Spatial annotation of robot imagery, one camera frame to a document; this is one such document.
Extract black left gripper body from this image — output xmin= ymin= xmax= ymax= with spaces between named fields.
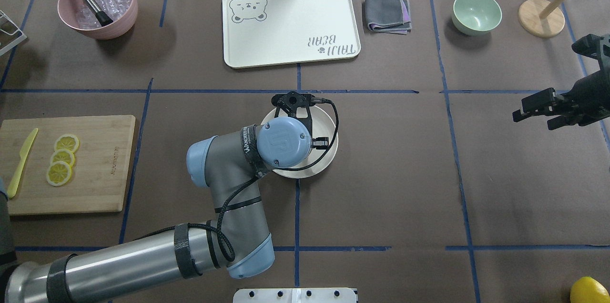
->
xmin=272 ymin=91 xmax=330 ymax=136

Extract wooden cutting board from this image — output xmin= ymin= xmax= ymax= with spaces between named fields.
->
xmin=0 ymin=115 xmax=136 ymax=216

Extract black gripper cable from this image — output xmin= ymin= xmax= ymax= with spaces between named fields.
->
xmin=188 ymin=97 xmax=339 ymax=263

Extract yellow plastic knife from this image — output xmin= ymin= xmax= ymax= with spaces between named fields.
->
xmin=7 ymin=128 xmax=39 ymax=199

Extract lemon slice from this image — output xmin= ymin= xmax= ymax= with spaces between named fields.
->
xmin=50 ymin=149 xmax=76 ymax=168
xmin=46 ymin=161 xmax=72 ymax=187
xmin=53 ymin=134 xmax=80 ymax=153

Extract pink bowl with ice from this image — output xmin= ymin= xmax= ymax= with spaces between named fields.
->
xmin=57 ymin=0 xmax=139 ymax=40

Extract wooden mug stand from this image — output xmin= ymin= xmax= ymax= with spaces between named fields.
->
xmin=517 ymin=0 xmax=566 ymax=38

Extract green bowl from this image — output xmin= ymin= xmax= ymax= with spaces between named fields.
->
xmin=451 ymin=0 xmax=503 ymax=36

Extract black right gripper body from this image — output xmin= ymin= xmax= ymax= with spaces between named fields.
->
xmin=561 ymin=34 xmax=610 ymax=126

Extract yellow lemon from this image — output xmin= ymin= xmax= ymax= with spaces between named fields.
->
xmin=570 ymin=276 xmax=610 ymax=303

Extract folded grey purple cloths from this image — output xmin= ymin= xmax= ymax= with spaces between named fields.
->
xmin=364 ymin=0 xmax=412 ymax=34

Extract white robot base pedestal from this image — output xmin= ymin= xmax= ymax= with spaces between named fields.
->
xmin=233 ymin=287 xmax=359 ymax=303

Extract cup drying rack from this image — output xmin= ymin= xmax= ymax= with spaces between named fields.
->
xmin=0 ymin=10 xmax=28 ymax=56

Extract white bear tray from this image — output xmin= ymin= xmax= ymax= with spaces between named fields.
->
xmin=222 ymin=0 xmax=361 ymax=69

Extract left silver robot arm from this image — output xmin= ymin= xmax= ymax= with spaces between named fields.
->
xmin=1 ymin=91 xmax=569 ymax=303

